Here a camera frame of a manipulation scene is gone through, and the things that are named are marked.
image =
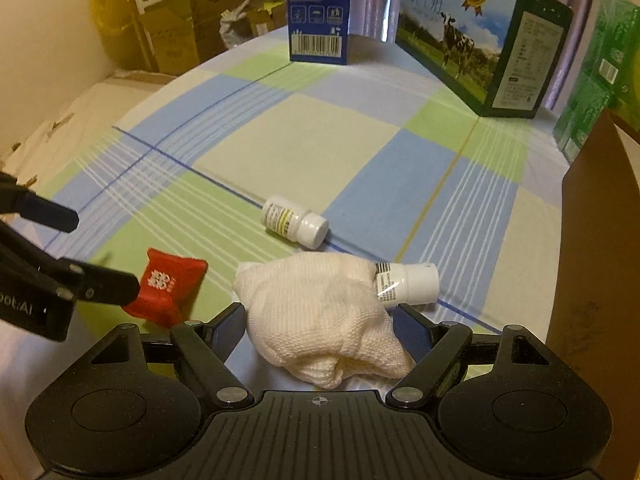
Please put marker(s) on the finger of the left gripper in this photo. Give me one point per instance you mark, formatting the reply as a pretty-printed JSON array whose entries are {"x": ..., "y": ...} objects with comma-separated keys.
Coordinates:
[
  {"x": 97, "y": 283},
  {"x": 17, "y": 199}
]

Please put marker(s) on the green tissue pack bundle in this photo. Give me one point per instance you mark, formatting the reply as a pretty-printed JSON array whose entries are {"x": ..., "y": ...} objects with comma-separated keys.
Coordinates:
[{"x": 608, "y": 77}]

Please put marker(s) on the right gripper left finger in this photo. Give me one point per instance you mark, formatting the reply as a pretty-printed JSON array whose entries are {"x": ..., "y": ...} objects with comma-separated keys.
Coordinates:
[{"x": 203, "y": 349}]

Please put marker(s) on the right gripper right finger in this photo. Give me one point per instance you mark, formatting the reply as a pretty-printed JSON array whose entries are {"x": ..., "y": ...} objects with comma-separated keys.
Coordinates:
[{"x": 437, "y": 351}]

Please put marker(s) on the yellow plastic bag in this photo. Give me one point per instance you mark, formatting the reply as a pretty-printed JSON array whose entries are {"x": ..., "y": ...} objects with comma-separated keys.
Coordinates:
[{"x": 114, "y": 22}]

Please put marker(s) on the cardboard box with handle cutout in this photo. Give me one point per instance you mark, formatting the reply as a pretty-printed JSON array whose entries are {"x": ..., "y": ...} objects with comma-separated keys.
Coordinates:
[{"x": 178, "y": 39}]

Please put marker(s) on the brown cardboard shoe box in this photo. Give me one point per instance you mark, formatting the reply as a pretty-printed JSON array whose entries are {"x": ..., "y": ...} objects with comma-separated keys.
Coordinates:
[{"x": 594, "y": 325}]

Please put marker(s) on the white knitted sock bundle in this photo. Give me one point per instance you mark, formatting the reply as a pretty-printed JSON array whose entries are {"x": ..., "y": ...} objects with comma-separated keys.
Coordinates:
[{"x": 315, "y": 314}]

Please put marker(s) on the plaid bed sheet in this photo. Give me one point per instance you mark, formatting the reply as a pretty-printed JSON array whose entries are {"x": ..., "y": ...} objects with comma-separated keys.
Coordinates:
[{"x": 398, "y": 165}]

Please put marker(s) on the blue milk carton box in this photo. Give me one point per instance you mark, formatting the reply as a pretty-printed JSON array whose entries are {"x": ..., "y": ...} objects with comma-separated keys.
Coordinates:
[{"x": 318, "y": 31}]

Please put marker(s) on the red candy packet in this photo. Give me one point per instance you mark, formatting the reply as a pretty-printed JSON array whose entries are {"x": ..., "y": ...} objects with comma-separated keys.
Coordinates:
[{"x": 167, "y": 284}]

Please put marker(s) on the white pill bottle yellow label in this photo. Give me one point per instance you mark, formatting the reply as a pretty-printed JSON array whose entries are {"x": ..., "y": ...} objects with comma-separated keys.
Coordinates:
[{"x": 294, "y": 222}]

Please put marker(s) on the green cow milk box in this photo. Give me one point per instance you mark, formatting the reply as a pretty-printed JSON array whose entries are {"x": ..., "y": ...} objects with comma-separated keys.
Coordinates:
[{"x": 498, "y": 56}]

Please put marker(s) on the white plastic bag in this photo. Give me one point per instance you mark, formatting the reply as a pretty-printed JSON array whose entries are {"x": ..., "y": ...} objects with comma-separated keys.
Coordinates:
[{"x": 235, "y": 24}]

